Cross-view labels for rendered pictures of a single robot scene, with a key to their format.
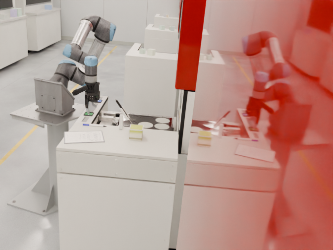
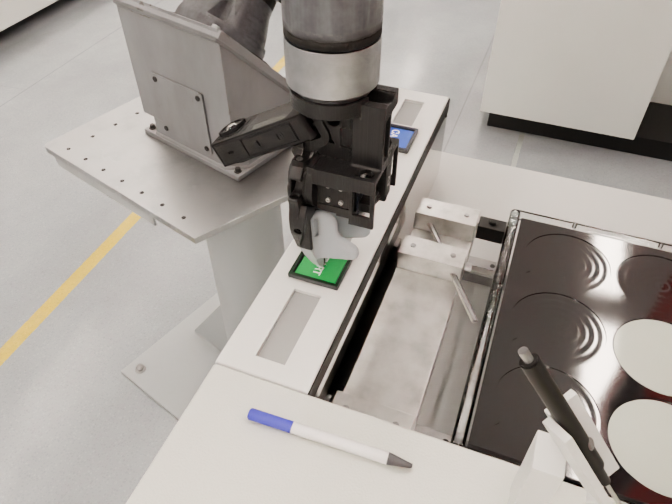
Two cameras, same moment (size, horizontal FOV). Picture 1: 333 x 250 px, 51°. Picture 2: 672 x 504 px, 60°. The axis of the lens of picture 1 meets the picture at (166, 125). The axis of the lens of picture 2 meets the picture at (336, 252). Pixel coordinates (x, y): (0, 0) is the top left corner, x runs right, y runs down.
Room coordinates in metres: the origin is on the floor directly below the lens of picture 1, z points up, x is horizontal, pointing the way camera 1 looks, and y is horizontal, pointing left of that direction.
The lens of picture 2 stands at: (1.65, 0.33, 1.41)
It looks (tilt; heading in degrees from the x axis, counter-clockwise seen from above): 44 degrees down; 21
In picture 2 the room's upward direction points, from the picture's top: straight up
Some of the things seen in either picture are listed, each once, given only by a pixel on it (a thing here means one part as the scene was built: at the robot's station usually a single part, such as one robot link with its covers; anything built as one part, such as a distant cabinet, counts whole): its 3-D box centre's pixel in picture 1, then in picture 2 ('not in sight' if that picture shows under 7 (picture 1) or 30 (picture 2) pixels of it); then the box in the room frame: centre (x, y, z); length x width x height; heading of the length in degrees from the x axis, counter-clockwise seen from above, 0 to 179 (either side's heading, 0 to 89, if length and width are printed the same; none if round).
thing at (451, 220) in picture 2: (109, 114); (446, 218); (2.26, 0.40, 0.89); 0.08 x 0.03 x 0.03; 90
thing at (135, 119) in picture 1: (145, 125); (662, 357); (2.12, 0.14, 0.90); 0.34 x 0.34 x 0.01; 0
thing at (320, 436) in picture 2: (94, 125); (327, 438); (1.87, 0.42, 0.97); 0.14 x 0.01 x 0.01; 92
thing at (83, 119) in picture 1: (93, 117); (358, 238); (2.18, 0.50, 0.89); 0.55 x 0.09 x 0.14; 0
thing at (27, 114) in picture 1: (55, 118); (226, 162); (2.43, 0.85, 0.75); 0.45 x 0.44 x 0.13; 73
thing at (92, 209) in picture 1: (125, 193); not in sight; (2.04, 0.24, 0.41); 0.97 x 0.64 x 0.82; 0
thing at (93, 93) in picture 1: (91, 91); (341, 148); (2.06, 0.48, 1.12); 0.09 x 0.08 x 0.12; 90
